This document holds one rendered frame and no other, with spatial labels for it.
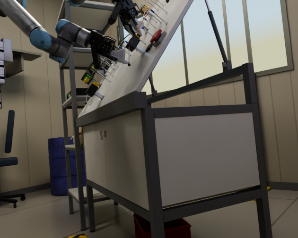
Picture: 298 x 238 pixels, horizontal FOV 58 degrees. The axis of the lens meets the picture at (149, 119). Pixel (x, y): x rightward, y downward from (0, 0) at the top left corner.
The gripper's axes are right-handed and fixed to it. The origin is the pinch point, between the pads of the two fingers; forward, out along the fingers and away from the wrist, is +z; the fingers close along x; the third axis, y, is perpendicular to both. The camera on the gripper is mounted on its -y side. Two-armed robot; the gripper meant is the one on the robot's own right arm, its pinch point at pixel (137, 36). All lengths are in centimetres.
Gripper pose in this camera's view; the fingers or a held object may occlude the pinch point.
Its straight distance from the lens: 137.9
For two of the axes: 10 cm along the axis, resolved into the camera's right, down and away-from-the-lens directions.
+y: 7.0, -5.2, 4.9
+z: 5.3, 8.4, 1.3
